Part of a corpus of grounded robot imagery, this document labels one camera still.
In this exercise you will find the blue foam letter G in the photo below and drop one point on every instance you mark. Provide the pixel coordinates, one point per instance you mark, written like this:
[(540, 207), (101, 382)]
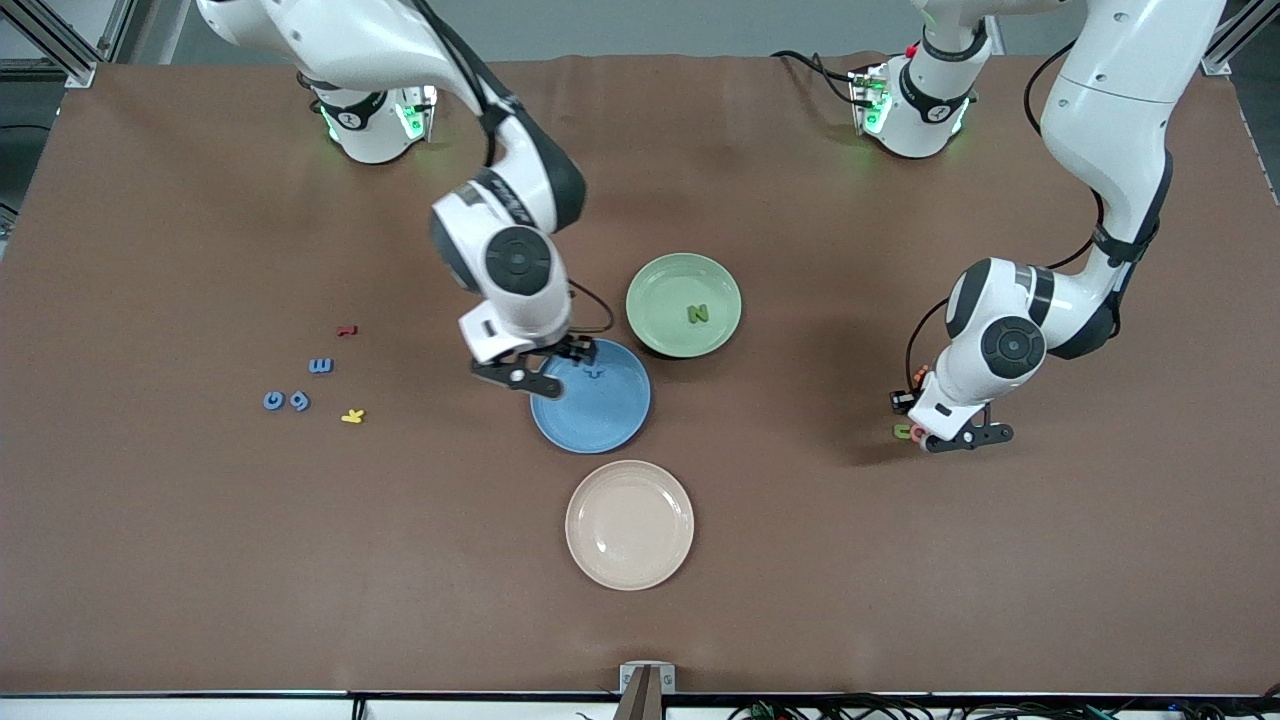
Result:
[(266, 400)]

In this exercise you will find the green plate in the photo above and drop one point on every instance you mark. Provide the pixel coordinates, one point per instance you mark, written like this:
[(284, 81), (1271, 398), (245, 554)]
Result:
[(660, 300)]

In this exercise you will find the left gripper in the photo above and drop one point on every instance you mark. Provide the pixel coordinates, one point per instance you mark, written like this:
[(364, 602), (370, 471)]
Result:
[(908, 400)]

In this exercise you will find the blue foam digit 9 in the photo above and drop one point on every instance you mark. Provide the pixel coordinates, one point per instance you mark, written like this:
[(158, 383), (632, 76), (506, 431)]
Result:
[(303, 398)]

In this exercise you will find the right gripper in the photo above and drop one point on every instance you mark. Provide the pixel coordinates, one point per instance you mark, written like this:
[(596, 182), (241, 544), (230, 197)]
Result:
[(566, 349)]

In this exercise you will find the blue foam plus sign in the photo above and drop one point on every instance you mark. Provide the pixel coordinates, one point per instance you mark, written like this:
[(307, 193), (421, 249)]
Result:
[(595, 373)]

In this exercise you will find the silver left arm base bracket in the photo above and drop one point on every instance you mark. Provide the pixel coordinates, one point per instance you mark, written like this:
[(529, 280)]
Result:
[(868, 100)]

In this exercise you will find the brown table cover mat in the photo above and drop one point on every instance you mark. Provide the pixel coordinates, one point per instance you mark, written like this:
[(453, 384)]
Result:
[(300, 560)]

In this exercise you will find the silver right arm base bracket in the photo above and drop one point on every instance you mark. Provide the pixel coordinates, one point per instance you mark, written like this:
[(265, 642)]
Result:
[(418, 118)]

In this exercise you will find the aluminium frame profile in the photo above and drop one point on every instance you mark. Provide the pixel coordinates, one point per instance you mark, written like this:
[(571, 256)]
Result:
[(75, 65), (1215, 55)]

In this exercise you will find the grey metal mount bracket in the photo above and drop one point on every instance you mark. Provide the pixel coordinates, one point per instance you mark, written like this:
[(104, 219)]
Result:
[(630, 678)]

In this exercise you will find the green foam letter N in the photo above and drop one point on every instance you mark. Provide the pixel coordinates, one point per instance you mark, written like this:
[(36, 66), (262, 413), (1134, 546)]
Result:
[(697, 314)]

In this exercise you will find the white table edge rail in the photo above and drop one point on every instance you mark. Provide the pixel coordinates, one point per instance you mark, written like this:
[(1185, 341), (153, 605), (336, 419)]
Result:
[(200, 711)]

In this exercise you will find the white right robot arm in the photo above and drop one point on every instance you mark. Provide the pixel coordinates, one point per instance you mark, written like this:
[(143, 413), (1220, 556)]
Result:
[(350, 40)]

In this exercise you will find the blue foam letter E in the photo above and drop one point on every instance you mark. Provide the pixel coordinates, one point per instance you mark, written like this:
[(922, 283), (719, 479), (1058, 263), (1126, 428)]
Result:
[(320, 366)]

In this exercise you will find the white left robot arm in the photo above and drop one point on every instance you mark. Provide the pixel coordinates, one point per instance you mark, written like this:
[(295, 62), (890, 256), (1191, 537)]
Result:
[(1130, 60)]

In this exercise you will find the beige plate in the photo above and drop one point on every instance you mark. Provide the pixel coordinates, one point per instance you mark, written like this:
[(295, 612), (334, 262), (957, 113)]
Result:
[(629, 525)]

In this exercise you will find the blue plate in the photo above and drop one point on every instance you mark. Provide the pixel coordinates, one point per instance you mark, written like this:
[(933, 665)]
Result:
[(600, 420)]

